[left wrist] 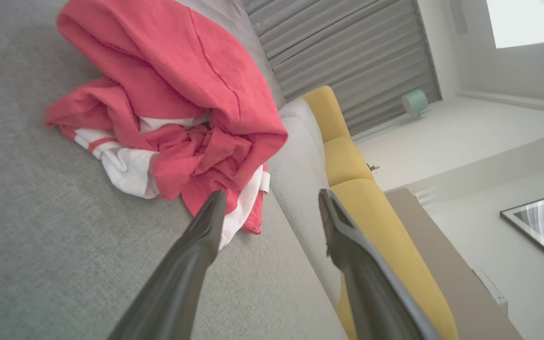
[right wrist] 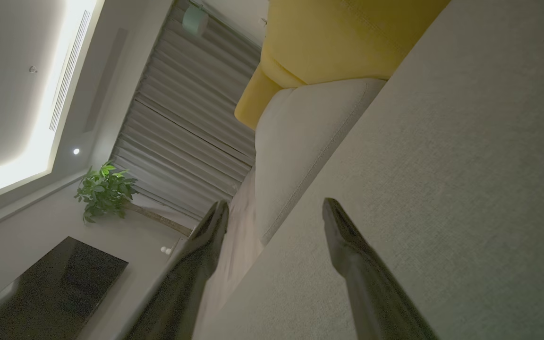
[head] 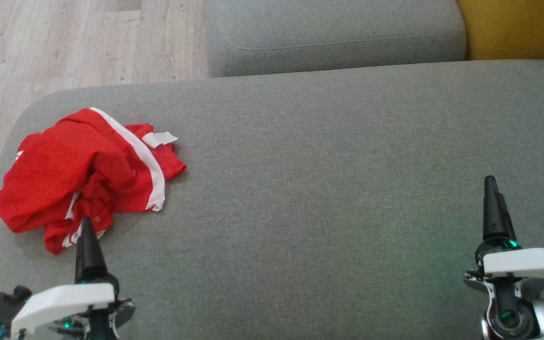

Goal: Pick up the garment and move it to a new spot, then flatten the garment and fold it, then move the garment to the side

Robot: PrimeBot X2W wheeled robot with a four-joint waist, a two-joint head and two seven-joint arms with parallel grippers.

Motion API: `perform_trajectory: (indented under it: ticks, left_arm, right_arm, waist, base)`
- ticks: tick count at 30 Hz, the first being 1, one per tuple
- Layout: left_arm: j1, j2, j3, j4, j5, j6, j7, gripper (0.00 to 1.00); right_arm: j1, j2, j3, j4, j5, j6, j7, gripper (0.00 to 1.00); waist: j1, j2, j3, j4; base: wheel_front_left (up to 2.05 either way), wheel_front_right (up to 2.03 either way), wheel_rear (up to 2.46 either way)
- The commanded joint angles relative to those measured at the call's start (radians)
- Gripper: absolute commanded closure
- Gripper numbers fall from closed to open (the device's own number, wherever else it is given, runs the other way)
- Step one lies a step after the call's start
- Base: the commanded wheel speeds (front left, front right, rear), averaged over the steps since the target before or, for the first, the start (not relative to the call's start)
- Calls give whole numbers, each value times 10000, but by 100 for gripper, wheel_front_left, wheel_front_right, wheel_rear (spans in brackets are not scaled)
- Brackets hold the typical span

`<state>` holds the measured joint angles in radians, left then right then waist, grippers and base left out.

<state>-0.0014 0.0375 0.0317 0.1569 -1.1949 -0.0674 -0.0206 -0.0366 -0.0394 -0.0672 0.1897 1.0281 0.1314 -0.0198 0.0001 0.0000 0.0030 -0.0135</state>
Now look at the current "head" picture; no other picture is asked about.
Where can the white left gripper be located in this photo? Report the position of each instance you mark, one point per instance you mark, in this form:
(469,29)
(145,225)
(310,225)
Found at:
(64,302)

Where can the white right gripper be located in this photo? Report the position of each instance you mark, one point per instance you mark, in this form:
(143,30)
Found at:
(527,263)

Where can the red shorts with white trim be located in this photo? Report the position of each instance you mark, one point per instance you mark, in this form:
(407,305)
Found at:
(59,165)

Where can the large grey sofa seat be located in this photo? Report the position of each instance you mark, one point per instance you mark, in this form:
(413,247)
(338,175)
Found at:
(328,189)

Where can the large yellow sofa back cushion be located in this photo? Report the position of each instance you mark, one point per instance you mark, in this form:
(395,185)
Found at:
(517,28)

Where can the grey sofa back cushion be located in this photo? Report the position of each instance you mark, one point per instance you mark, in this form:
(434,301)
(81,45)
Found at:
(328,33)

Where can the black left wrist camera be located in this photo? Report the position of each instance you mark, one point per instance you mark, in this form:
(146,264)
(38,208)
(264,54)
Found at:
(3,304)

